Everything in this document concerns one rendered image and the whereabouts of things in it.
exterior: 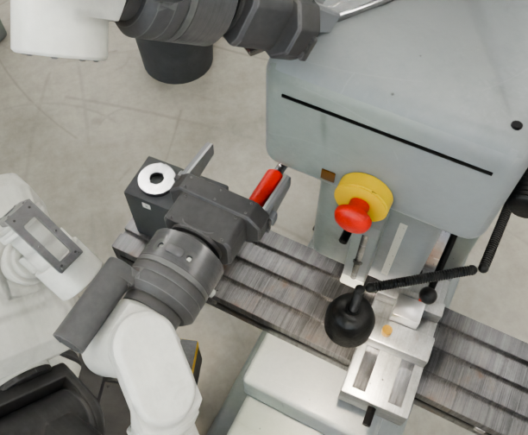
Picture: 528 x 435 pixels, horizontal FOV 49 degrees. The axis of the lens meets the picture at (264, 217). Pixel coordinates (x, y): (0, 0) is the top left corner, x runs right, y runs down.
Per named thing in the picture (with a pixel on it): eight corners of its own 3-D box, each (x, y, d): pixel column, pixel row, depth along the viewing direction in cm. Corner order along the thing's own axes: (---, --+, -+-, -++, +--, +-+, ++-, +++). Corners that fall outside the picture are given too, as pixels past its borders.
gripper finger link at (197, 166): (212, 140, 71) (186, 177, 69) (214, 156, 74) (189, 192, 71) (201, 135, 72) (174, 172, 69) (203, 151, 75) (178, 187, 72)
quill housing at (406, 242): (410, 299, 104) (462, 203, 77) (304, 253, 109) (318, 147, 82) (443, 218, 113) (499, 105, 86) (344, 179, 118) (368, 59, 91)
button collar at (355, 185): (381, 230, 63) (392, 199, 58) (330, 209, 65) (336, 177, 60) (387, 216, 64) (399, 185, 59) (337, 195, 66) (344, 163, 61)
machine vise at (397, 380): (401, 426, 128) (411, 415, 118) (336, 398, 131) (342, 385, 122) (443, 292, 145) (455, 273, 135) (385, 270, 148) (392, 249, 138)
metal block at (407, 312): (412, 333, 130) (418, 324, 125) (386, 323, 131) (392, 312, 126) (419, 313, 133) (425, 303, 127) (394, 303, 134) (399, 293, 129)
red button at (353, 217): (364, 243, 61) (369, 223, 58) (329, 229, 62) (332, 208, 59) (375, 219, 63) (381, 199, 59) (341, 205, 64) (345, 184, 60)
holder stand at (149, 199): (211, 262, 149) (204, 222, 132) (137, 231, 154) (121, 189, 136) (232, 225, 155) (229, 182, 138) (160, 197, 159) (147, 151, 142)
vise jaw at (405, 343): (424, 368, 128) (428, 362, 124) (358, 341, 131) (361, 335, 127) (430, 343, 130) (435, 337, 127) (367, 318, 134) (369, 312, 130)
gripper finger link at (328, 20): (323, 33, 57) (275, 25, 53) (340, 4, 55) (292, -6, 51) (331, 43, 56) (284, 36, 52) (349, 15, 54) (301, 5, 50)
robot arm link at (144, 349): (166, 299, 57) (216, 428, 57) (134, 305, 64) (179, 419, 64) (103, 328, 53) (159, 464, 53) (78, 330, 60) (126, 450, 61)
